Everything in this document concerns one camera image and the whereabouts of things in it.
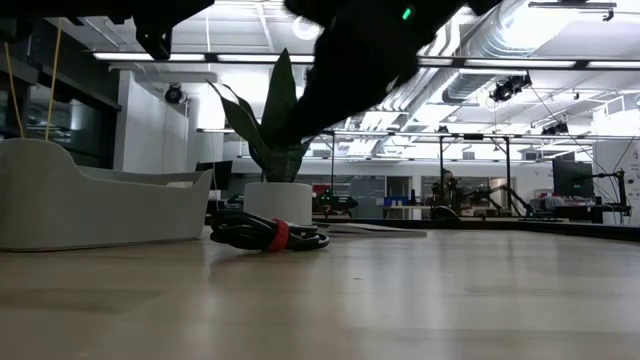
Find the grey flat mat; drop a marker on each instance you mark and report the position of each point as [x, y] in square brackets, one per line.
[370, 229]

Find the black ceiling track fixture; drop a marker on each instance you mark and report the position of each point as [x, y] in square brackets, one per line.
[556, 128]
[510, 89]

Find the white plastic bin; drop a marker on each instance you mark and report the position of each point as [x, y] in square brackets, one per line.
[100, 215]

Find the black overhead light bar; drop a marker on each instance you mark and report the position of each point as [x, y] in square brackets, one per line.
[150, 56]

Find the white plant pot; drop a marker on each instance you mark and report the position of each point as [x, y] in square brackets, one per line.
[277, 202]

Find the background robot arms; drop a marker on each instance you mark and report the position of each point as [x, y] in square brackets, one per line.
[332, 202]

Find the black dome object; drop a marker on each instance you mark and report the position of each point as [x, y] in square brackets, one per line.
[445, 212]

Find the black table frame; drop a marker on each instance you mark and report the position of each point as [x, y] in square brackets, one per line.
[575, 230]

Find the black metal frame rack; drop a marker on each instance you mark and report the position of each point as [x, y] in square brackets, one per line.
[508, 170]

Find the green snake plant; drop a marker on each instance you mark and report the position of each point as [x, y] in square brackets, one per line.
[280, 85]

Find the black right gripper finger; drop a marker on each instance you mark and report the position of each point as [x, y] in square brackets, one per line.
[340, 90]

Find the round black ceiling spotlight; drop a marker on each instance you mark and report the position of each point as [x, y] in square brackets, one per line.
[173, 94]

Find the black computer monitor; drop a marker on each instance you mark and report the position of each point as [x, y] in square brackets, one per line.
[220, 172]
[572, 177]

